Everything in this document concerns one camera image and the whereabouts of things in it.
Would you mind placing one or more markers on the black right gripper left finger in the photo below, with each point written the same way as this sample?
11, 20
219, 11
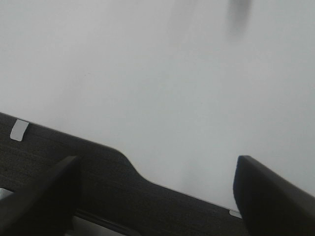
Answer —
46, 206

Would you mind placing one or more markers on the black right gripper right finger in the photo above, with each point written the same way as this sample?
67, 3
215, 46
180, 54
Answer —
270, 205

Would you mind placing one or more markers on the white tape strip on edge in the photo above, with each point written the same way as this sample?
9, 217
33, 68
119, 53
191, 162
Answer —
18, 130

